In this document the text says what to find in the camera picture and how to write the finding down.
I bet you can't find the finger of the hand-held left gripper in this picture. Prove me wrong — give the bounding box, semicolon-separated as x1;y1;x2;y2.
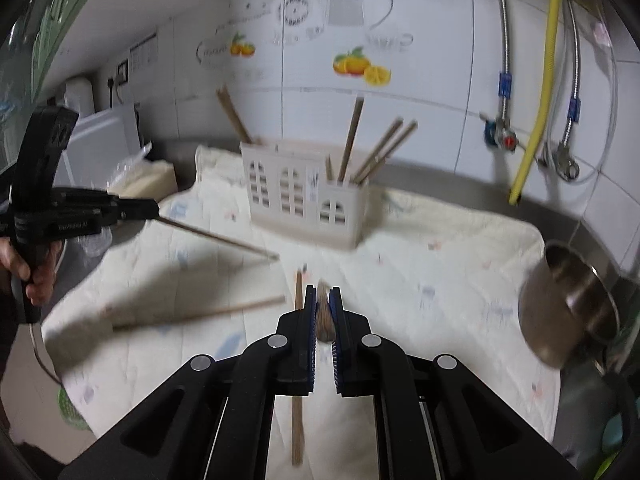
15;209;119;239
50;186;161;223

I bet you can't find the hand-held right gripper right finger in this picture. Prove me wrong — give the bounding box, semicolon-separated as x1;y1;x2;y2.
327;286;583;480

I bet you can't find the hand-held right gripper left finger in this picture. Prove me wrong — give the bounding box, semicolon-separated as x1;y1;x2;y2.
60;285;321;480

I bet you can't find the brown wooden chopstick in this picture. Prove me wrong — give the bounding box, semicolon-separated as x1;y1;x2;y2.
158;216;281;261
316;282;335;344
291;269;306;467
112;296;287;332

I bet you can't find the beige plastic utensil holder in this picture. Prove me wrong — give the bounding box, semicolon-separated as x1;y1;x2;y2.
240;140;372;252

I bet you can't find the bunch of wooden chopsticks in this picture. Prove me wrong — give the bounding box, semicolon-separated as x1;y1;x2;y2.
216;85;418;186

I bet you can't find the person's left hand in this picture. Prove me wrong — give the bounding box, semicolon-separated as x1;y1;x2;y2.
0;237;64;307

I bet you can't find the clear glass mug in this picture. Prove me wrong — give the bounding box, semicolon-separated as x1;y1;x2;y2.
75;225;114;262

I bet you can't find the beige box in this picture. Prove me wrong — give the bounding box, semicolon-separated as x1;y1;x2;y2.
117;160;179;197

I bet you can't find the clear plastic bag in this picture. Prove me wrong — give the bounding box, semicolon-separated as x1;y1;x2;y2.
106;141;153;192

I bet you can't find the white cutting board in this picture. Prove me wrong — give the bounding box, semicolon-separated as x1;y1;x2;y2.
50;104;147;192

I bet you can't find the white appliance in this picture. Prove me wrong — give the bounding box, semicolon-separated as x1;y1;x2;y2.
65;77;97;117

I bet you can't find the cream quilted printed mat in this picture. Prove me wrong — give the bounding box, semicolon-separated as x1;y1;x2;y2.
40;144;563;461

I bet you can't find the green patterned coaster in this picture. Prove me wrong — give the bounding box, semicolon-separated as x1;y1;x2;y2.
57;385;94;432

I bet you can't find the stainless steel pot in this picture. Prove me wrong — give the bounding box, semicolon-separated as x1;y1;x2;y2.
517;240;622;369

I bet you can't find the metal water valve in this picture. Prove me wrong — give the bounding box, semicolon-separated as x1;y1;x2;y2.
542;142;582;182
480;112;524;152

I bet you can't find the braided metal hose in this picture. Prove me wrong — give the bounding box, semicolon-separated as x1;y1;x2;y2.
562;0;584;161
492;0;516;131

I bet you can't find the yellow hose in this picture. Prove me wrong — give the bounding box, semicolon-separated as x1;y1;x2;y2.
509;0;562;206

